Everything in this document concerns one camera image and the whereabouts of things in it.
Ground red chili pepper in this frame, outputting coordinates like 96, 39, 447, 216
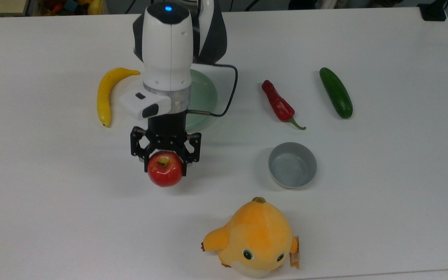
262, 80, 307, 131

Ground pale green plate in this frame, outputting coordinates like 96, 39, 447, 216
184, 69, 219, 132

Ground red apple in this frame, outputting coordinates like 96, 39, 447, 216
147, 151, 184, 187

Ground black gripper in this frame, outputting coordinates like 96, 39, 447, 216
130, 110, 202, 176

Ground green cucumber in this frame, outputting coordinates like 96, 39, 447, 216
319, 67, 354, 119

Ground orange plush toy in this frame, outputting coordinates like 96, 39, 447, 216
201, 197, 300, 278

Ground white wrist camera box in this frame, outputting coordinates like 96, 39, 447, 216
118, 90, 172, 121

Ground small grey bowl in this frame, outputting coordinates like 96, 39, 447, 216
268, 142, 318, 190

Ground yellow banana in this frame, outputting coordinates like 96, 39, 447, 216
97, 68, 140, 128

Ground bin of colourful toys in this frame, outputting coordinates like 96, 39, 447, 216
33, 0, 108, 16

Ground black table clamp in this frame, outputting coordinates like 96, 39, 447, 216
418, 0, 448, 22

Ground black camera cable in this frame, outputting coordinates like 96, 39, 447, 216
187, 64, 238, 117

